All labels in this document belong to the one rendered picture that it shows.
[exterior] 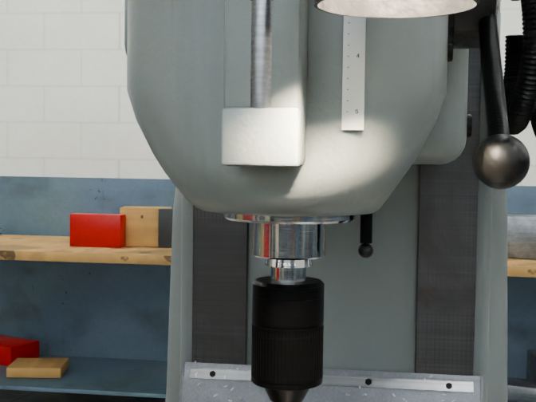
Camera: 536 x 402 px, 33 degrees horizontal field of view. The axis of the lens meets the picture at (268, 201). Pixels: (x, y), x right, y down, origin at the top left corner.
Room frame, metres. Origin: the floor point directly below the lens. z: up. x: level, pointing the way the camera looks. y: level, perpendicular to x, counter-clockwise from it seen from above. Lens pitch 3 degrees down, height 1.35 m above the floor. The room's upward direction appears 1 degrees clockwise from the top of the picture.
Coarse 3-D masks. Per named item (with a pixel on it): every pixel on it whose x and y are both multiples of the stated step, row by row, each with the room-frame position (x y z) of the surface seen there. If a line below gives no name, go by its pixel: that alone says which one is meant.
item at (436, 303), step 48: (480, 96) 0.93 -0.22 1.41; (432, 192) 0.94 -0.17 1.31; (480, 192) 0.93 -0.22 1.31; (192, 240) 0.98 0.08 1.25; (240, 240) 0.96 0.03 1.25; (336, 240) 0.95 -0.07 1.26; (384, 240) 0.95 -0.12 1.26; (432, 240) 0.94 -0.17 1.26; (480, 240) 0.93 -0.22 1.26; (192, 288) 0.97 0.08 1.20; (240, 288) 0.96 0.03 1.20; (336, 288) 0.95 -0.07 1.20; (384, 288) 0.95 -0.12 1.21; (432, 288) 0.94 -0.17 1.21; (480, 288) 0.93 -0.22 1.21; (192, 336) 0.97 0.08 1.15; (240, 336) 0.96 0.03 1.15; (336, 336) 0.95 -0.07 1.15; (384, 336) 0.95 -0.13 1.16; (432, 336) 0.93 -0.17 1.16; (480, 336) 0.93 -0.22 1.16
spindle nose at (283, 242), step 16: (256, 224) 0.58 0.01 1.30; (272, 224) 0.57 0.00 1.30; (288, 224) 0.56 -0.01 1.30; (304, 224) 0.57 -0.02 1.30; (320, 224) 0.57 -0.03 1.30; (256, 240) 0.58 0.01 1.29; (272, 240) 0.57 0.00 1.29; (288, 240) 0.56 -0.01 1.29; (304, 240) 0.57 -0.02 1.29; (320, 240) 0.57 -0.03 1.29; (256, 256) 0.58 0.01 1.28; (272, 256) 0.57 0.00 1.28; (288, 256) 0.56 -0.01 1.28; (304, 256) 0.57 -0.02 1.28; (320, 256) 0.57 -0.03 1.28
